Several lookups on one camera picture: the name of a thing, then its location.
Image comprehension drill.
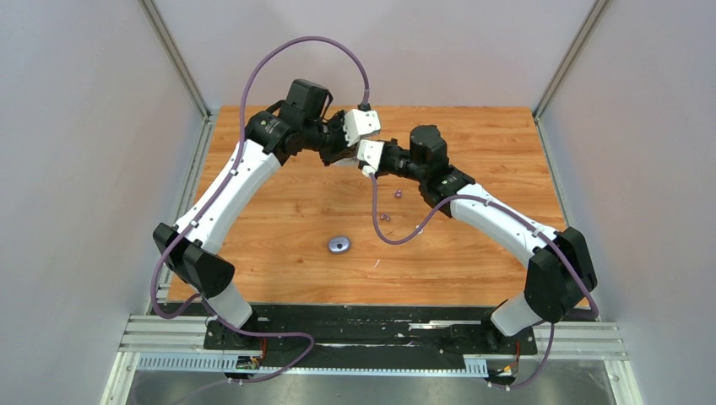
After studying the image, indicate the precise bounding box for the white earbud charging case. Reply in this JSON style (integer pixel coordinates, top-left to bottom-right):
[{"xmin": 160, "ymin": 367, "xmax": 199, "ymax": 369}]
[{"xmin": 334, "ymin": 158, "xmax": 360, "ymax": 168}]

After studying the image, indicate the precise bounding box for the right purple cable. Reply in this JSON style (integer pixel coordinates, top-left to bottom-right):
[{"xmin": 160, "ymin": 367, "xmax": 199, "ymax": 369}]
[{"xmin": 370, "ymin": 174, "xmax": 599, "ymax": 390}]

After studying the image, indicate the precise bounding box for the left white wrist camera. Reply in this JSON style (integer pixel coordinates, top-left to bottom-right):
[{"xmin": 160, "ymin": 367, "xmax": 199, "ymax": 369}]
[{"xmin": 343, "ymin": 109, "xmax": 382, "ymax": 147}]

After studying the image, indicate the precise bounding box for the aluminium frame rail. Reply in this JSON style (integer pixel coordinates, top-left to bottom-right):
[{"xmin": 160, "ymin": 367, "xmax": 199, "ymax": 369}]
[{"xmin": 101, "ymin": 316, "xmax": 643, "ymax": 404}]

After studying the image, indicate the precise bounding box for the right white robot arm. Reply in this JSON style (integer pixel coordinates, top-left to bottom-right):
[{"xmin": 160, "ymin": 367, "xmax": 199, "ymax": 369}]
[{"xmin": 361, "ymin": 125, "xmax": 599, "ymax": 353}]

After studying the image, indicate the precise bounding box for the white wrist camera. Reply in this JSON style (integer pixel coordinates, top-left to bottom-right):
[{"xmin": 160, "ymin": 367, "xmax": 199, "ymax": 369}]
[
  {"xmin": 343, "ymin": 109, "xmax": 382, "ymax": 147},
  {"xmin": 356, "ymin": 139, "xmax": 385, "ymax": 177}
]

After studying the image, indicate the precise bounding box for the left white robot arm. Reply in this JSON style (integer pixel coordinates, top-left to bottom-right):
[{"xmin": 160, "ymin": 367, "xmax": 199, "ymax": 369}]
[{"xmin": 153, "ymin": 79, "xmax": 380, "ymax": 348}]

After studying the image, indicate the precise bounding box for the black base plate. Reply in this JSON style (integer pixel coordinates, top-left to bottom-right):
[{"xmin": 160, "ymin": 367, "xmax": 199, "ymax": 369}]
[{"xmin": 203, "ymin": 304, "xmax": 537, "ymax": 370}]

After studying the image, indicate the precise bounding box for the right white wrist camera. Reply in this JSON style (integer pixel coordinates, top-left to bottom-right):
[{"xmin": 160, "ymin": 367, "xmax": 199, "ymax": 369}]
[{"xmin": 356, "ymin": 139, "xmax": 385, "ymax": 177}]

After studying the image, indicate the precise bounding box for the purple earbud charging case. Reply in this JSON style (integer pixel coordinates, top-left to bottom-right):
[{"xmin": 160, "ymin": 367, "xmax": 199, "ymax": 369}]
[{"xmin": 327, "ymin": 236, "xmax": 351, "ymax": 255}]

